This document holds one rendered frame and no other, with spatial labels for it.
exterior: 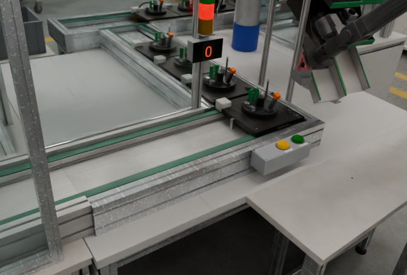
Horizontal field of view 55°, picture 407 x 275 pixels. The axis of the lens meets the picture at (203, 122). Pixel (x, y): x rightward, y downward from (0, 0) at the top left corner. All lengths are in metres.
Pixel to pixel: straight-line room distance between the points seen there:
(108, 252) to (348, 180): 0.81
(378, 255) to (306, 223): 1.30
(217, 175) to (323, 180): 0.37
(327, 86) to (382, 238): 1.21
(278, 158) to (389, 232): 1.47
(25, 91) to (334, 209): 0.92
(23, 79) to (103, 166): 0.54
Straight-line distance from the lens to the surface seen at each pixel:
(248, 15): 2.34
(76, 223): 1.10
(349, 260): 2.39
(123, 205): 1.10
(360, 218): 1.29
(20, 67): 0.79
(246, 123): 1.41
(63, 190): 1.20
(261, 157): 1.26
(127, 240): 1.11
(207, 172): 1.21
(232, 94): 1.60
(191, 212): 1.18
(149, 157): 1.30
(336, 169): 1.46
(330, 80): 1.67
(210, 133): 1.43
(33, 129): 0.85
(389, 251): 2.54
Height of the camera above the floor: 1.67
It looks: 30 degrees down
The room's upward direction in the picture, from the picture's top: 4 degrees clockwise
